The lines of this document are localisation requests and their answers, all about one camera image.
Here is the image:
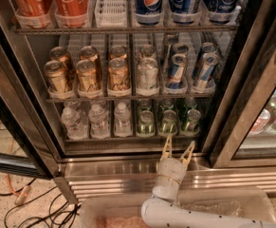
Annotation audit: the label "front middle green can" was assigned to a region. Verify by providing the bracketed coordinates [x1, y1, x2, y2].
[159, 110, 177, 134]

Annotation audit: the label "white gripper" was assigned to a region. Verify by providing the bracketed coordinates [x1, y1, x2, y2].
[152, 135, 195, 201]

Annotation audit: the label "middle clear water bottle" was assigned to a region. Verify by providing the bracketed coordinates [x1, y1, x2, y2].
[88, 104, 109, 139]

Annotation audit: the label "back left Red Bull can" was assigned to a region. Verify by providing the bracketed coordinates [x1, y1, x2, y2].
[172, 43, 189, 56]

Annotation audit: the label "wire fridge shelf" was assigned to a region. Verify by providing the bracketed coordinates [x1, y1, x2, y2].
[46, 93, 214, 103]
[14, 25, 239, 35]

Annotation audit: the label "clear plastic bin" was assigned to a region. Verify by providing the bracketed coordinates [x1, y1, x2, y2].
[177, 187, 276, 223]
[80, 193, 151, 228]

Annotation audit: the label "back middle green can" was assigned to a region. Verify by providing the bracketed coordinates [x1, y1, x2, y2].
[159, 99, 174, 112]

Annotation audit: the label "middle wire fridge shelf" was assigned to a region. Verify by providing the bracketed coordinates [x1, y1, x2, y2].
[46, 93, 214, 103]

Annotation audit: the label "front left Red Bull can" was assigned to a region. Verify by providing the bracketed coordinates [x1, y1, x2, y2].
[167, 54, 188, 89]

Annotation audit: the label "front silver white can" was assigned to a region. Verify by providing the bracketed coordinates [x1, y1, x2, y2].
[138, 58, 158, 90]

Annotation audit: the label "left clear water bottle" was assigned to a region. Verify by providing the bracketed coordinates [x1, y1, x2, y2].
[62, 107, 87, 141]

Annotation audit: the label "gold can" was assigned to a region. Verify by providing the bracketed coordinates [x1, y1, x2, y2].
[76, 59, 101, 92]
[44, 60, 71, 93]
[80, 46, 102, 77]
[108, 58, 130, 91]
[49, 47, 75, 81]
[109, 46, 128, 60]

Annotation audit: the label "left clear plastic bin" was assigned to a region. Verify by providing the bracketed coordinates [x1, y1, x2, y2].
[80, 193, 151, 228]

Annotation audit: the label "top wire fridge shelf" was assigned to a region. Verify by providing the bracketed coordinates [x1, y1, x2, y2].
[14, 25, 239, 35]

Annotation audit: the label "open glass fridge door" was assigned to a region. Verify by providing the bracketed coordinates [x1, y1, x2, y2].
[0, 0, 62, 179]

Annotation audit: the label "red can behind glass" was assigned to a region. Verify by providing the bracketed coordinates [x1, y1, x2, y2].
[249, 109, 270, 135]

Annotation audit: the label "clear water bottle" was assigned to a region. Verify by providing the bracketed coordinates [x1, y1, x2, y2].
[114, 102, 132, 137]
[62, 107, 87, 141]
[88, 104, 109, 139]

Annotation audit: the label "back silver can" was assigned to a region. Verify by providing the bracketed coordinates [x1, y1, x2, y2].
[138, 45, 156, 60]

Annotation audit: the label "back left gold can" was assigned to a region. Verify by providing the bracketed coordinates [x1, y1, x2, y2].
[49, 47, 75, 81]

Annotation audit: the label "black floor cables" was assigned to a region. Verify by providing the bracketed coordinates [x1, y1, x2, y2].
[0, 171, 82, 228]

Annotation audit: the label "empty white plastic can tray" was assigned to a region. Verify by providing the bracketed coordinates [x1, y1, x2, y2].
[94, 0, 127, 28]

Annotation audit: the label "stainless steel fridge base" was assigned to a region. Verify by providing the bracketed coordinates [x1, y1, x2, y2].
[54, 155, 276, 204]

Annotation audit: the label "front left gold can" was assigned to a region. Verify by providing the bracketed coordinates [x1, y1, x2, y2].
[44, 60, 71, 93]

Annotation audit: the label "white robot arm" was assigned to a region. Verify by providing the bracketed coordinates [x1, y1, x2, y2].
[140, 134, 276, 228]

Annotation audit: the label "front right Red Bull can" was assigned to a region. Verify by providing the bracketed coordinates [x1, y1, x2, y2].
[193, 52, 220, 91]

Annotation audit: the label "back right green can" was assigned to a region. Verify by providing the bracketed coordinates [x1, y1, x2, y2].
[178, 97, 197, 115]

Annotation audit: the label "right red Coca-Cola can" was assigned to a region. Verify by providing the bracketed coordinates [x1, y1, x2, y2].
[55, 0, 89, 29]

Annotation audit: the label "back right Red Bull can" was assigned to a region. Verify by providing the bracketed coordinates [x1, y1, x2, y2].
[198, 42, 218, 58]

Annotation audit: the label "right clear plastic bin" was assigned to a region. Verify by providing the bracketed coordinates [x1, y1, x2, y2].
[177, 187, 276, 223]

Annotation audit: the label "right blue Pepsi can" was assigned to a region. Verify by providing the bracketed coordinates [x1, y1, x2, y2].
[203, 0, 238, 24]

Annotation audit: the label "right clear water bottle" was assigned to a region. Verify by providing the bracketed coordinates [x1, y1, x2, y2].
[114, 102, 132, 137]

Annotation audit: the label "red bull can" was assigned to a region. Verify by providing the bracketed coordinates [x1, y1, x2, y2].
[172, 43, 189, 56]
[167, 54, 188, 89]
[198, 42, 218, 58]
[193, 52, 220, 91]

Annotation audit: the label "front right green can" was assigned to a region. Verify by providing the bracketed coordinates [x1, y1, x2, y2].
[181, 109, 201, 134]

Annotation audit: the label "right glass fridge door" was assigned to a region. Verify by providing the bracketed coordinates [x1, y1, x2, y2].
[209, 0, 276, 169]

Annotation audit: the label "orange extension cord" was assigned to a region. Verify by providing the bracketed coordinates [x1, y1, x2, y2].
[0, 121, 31, 206]

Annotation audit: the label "back left green can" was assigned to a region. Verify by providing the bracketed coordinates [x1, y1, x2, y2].
[138, 99, 153, 112]

